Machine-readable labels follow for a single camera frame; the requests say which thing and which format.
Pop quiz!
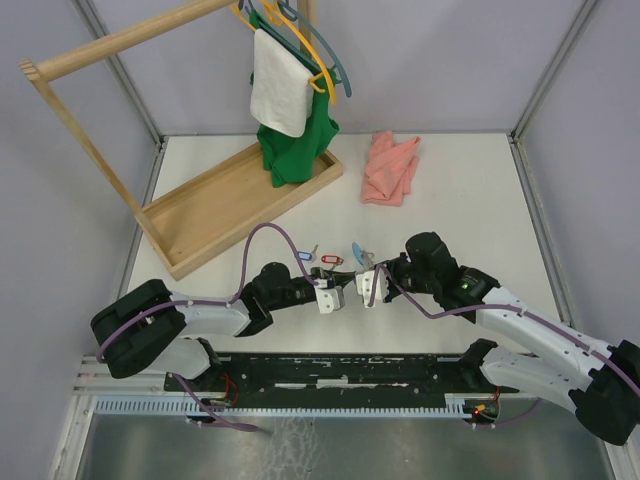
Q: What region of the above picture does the key with red tag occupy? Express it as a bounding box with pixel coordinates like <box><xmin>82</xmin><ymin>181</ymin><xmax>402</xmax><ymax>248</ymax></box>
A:
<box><xmin>321</xmin><ymin>254</ymin><xmax>344</xmax><ymax>271</ymax></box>

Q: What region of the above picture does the key with blue window tag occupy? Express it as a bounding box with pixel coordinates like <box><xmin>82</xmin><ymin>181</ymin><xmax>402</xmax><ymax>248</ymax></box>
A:
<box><xmin>297</xmin><ymin>244</ymin><xmax>319</xmax><ymax>263</ymax></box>

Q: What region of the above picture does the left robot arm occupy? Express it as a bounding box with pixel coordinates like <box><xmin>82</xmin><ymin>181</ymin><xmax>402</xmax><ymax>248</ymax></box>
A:
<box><xmin>91</xmin><ymin>262</ymin><xmax>355</xmax><ymax>390</ymax></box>

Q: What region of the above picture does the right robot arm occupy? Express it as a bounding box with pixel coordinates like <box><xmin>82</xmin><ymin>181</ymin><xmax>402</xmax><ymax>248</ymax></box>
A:
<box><xmin>376</xmin><ymin>232</ymin><xmax>639</xmax><ymax>446</ymax></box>

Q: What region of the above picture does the pink cloth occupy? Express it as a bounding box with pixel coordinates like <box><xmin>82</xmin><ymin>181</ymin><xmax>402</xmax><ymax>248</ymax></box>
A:
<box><xmin>360</xmin><ymin>131</ymin><xmax>421</xmax><ymax>207</ymax></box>

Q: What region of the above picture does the green shirt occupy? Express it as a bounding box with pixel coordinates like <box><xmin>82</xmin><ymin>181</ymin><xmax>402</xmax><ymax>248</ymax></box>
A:
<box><xmin>249</xmin><ymin>11</ymin><xmax>339</xmax><ymax>188</ymax></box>

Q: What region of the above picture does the wooden clothes rack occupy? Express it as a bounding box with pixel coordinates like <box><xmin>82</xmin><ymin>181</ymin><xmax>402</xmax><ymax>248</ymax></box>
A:
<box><xmin>20</xmin><ymin>1</ymin><xmax>343</xmax><ymax>281</ymax></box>

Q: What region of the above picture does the white towel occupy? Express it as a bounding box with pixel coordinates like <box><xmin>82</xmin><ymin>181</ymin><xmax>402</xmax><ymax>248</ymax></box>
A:
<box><xmin>250</xmin><ymin>29</ymin><xmax>314</xmax><ymax>138</ymax></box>

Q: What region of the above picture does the grey-blue hanger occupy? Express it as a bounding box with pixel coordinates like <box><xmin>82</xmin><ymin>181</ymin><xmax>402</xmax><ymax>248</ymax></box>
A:
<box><xmin>233</xmin><ymin>1</ymin><xmax>352</xmax><ymax>98</ymax></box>

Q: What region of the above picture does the yellow hanger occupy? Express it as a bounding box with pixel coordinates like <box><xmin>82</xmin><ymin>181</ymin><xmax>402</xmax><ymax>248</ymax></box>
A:
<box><xmin>260</xmin><ymin>1</ymin><xmax>352</xmax><ymax>105</ymax></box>

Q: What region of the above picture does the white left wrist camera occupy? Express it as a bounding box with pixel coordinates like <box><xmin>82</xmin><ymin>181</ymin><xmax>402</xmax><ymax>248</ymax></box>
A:
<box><xmin>315</xmin><ymin>286</ymin><xmax>345</xmax><ymax>315</ymax></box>

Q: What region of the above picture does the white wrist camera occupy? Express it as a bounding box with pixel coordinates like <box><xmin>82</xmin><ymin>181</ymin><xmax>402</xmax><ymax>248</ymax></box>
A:
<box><xmin>355</xmin><ymin>269</ymin><xmax>388</xmax><ymax>308</ymax></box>
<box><xmin>315</xmin><ymin>286</ymin><xmax>345</xmax><ymax>315</ymax></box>

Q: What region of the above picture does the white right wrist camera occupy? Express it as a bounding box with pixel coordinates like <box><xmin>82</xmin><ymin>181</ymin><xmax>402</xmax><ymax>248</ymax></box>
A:
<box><xmin>355</xmin><ymin>269</ymin><xmax>388</xmax><ymax>308</ymax></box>

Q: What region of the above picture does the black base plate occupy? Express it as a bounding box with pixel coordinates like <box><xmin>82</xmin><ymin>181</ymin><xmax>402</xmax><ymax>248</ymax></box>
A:
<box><xmin>187</xmin><ymin>353</ymin><xmax>498</xmax><ymax>410</ymax></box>

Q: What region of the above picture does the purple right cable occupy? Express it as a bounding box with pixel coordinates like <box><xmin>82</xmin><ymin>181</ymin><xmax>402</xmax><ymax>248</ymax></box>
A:
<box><xmin>367</xmin><ymin>263</ymin><xmax>640</xmax><ymax>430</ymax></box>

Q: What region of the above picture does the purple cable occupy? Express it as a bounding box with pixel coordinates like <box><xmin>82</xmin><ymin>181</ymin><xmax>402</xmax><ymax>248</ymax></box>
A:
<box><xmin>95</xmin><ymin>223</ymin><xmax>329</xmax><ymax>432</ymax></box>
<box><xmin>367</xmin><ymin>263</ymin><xmax>640</xmax><ymax>430</ymax></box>

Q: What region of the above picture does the white cable duct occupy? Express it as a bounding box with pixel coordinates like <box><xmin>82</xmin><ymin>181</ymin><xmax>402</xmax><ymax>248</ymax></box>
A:
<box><xmin>93</xmin><ymin>393</ymin><xmax>476</xmax><ymax>415</ymax></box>

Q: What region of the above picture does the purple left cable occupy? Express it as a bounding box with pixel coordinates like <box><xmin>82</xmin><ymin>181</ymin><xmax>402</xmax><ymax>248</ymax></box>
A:
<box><xmin>95</xmin><ymin>223</ymin><xmax>329</xmax><ymax>432</ymax></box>

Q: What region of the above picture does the aluminium frame rail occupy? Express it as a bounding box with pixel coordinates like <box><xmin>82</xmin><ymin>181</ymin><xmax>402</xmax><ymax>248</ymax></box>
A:
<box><xmin>71</xmin><ymin>0</ymin><xmax>163</xmax><ymax>145</ymax></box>

